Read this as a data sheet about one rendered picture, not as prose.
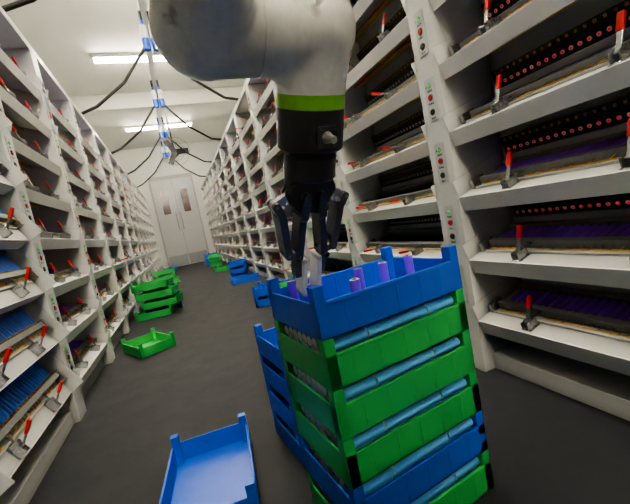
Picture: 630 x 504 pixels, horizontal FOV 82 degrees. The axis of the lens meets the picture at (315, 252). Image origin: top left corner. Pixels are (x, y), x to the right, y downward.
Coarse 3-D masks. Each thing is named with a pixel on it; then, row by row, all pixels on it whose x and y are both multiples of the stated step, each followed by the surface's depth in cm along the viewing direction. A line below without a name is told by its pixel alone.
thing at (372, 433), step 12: (456, 384) 66; (432, 396) 64; (444, 396) 65; (408, 408) 61; (420, 408) 62; (312, 420) 67; (384, 420) 59; (396, 420) 60; (324, 432) 62; (372, 432) 57; (384, 432) 60; (336, 444) 59; (360, 444) 56
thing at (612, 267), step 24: (504, 216) 113; (528, 216) 106; (552, 216) 99; (576, 216) 94; (600, 216) 88; (624, 216) 83; (480, 240) 110; (504, 240) 103; (528, 240) 96; (552, 240) 90; (576, 240) 84; (600, 240) 79; (624, 240) 75; (480, 264) 105; (504, 264) 97; (528, 264) 90; (552, 264) 84; (576, 264) 80; (600, 264) 76; (624, 264) 72
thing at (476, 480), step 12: (480, 456) 69; (480, 468) 68; (312, 480) 72; (468, 480) 66; (480, 480) 68; (492, 480) 70; (312, 492) 73; (444, 492) 64; (456, 492) 65; (468, 492) 66; (480, 492) 68
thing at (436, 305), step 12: (432, 300) 66; (444, 300) 65; (408, 312) 61; (420, 312) 62; (432, 312) 65; (372, 324) 59; (384, 324) 59; (396, 324) 60; (300, 336) 63; (336, 336) 57; (348, 336) 56; (360, 336) 56; (372, 336) 58; (312, 348) 59; (336, 348) 54
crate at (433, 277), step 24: (432, 264) 71; (456, 264) 65; (312, 288) 52; (336, 288) 76; (384, 288) 58; (408, 288) 60; (432, 288) 62; (456, 288) 65; (288, 312) 62; (312, 312) 53; (336, 312) 54; (360, 312) 55; (384, 312) 58; (312, 336) 55
